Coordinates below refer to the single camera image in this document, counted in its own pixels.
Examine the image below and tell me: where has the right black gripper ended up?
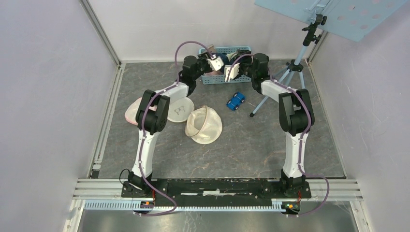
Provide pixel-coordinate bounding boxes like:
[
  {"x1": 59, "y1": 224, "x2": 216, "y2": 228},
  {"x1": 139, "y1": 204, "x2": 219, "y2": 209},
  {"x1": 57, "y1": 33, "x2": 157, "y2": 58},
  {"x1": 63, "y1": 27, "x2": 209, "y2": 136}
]
[{"x1": 232, "y1": 49, "x2": 256, "y2": 80}]

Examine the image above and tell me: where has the navy blue lace bra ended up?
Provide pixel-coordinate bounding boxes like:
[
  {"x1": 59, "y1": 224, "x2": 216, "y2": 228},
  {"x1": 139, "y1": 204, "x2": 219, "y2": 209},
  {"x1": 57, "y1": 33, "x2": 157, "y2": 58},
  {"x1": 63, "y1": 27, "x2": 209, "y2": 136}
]
[{"x1": 215, "y1": 52, "x2": 237, "y2": 65}]

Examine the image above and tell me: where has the white round tub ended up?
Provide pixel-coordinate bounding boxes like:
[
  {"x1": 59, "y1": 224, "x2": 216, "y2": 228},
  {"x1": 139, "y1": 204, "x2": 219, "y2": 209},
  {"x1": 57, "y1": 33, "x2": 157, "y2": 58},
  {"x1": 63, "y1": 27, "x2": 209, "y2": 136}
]
[{"x1": 168, "y1": 97, "x2": 223, "y2": 145}]

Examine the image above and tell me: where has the white mesh laundry bag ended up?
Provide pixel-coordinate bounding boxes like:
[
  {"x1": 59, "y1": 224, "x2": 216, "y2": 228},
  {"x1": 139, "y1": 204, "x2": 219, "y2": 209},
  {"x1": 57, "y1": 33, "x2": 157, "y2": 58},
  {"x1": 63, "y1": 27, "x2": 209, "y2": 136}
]
[{"x1": 124, "y1": 97, "x2": 142, "y2": 126}]

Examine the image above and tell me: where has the beige padded bra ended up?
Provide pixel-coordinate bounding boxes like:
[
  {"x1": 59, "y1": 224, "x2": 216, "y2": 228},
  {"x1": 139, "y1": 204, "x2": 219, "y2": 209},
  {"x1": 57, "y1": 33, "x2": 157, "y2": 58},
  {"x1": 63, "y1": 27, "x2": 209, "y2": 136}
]
[{"x1": 201, "y1": 44, "x2": 217, "y2": 59}]

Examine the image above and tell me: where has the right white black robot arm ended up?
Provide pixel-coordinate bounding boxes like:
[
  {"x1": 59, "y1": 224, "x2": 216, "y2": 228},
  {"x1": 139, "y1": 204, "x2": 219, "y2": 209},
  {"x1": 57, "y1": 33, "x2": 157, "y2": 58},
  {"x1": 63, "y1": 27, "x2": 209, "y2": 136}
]
[{"x1": 233, "y1": 50, "x2": 314, "y2": 198}]

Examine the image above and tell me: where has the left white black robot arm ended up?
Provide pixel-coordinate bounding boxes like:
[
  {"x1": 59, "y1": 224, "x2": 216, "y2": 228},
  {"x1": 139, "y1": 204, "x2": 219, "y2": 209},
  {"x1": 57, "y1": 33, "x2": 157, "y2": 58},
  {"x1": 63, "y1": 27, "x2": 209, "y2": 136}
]
[{"x1": 122, "y1": 52, "x2": 212, "y2": 198}]

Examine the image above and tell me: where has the pink cloth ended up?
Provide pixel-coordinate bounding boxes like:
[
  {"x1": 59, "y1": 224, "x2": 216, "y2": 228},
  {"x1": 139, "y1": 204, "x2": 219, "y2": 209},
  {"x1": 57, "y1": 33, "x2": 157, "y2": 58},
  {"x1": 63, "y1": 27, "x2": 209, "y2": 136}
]
[{"x1": 204, "y1": 71, "x2": 223, "y2": 76}]

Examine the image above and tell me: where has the blue plastic basket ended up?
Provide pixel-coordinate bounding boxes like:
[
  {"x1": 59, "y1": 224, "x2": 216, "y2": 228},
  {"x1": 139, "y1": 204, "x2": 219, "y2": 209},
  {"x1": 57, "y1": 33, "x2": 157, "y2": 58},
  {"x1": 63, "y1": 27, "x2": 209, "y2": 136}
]
[{"x1": 201, "y1": 45, "x2": 251, "y2": 85}]

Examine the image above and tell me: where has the blue toy car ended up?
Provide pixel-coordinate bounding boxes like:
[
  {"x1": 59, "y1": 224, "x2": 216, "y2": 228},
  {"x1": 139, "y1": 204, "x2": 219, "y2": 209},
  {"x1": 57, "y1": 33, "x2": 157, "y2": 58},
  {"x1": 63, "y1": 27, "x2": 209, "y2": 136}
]
[{"x1": 226, "y1": 92, "x2": 246, "y2": 111}]

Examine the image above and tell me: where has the light blue perforated board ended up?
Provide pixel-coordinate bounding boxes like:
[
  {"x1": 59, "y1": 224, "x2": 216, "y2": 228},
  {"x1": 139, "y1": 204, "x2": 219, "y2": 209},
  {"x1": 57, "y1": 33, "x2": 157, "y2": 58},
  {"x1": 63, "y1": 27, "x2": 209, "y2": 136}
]
[{"x1": 254, "y1": 0, "x2": 406, "y2": 42}]

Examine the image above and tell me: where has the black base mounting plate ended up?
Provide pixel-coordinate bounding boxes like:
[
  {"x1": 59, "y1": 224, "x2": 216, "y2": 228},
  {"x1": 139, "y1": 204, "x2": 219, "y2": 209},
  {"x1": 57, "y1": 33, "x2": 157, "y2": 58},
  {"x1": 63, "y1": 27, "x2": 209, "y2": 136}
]
[{"x1": 121, "y1": 178, "x2": 312, "y2": 206}]

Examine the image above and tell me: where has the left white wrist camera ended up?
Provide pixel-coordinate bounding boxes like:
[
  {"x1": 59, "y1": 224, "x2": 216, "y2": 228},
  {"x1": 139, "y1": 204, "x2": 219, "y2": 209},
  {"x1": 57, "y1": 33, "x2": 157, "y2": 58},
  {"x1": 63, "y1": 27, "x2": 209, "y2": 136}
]
[{"x1": 206, "y1": 54, "x2": 224, "y2": 72}]

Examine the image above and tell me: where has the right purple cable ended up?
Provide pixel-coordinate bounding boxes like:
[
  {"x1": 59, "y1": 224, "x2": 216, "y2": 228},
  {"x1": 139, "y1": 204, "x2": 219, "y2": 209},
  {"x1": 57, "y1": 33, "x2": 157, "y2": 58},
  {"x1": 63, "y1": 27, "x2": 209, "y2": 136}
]
[{"x1": 227, "y1": 54, "x2": 330, "y2": 218}]

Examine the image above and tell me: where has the purple cable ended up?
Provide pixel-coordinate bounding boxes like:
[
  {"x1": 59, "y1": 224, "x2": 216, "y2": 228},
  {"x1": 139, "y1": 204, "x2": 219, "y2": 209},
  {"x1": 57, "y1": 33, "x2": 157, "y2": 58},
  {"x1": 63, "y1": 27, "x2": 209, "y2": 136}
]
[
  {"x1": 134, "y1": 41, "x2": 214, "y2": 217},
  {"x1": 227, "y1": 54, "x2": 330, "y2": 218}
]

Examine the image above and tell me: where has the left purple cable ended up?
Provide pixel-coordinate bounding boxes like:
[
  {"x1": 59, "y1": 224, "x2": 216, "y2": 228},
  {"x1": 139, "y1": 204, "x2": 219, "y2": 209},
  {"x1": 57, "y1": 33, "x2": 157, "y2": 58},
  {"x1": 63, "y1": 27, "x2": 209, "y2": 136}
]
[{"x1": 134, "y1": 41, "x2": 214, "y2": 217}]

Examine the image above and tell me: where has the light blue cable rail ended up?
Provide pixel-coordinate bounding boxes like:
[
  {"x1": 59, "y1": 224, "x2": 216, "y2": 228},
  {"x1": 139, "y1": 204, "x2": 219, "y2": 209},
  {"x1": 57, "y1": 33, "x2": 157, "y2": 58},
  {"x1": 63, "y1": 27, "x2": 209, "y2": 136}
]
[{"x1": 84, "y1": 200, "x2": 285, "y2": 213}]

